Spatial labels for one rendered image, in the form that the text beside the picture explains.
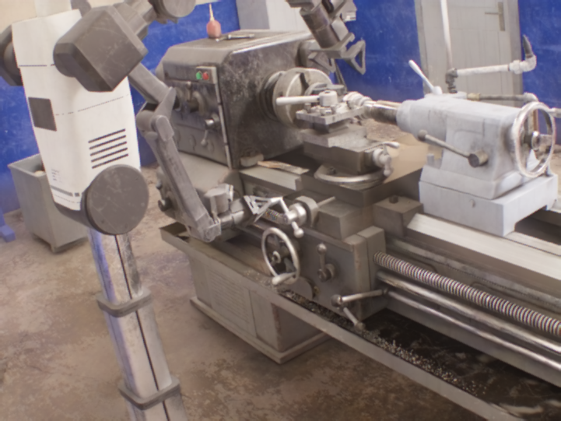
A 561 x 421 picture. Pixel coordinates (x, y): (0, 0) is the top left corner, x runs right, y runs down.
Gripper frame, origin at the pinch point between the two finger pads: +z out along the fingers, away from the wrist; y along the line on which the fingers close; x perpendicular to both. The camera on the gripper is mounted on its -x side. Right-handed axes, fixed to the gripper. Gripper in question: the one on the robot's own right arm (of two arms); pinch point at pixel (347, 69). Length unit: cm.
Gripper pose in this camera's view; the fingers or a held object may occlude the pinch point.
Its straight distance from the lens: 165.8
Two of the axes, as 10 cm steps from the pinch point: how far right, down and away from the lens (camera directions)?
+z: 4.9, 6.2, 6.1
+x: -5.7, 7.6, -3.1
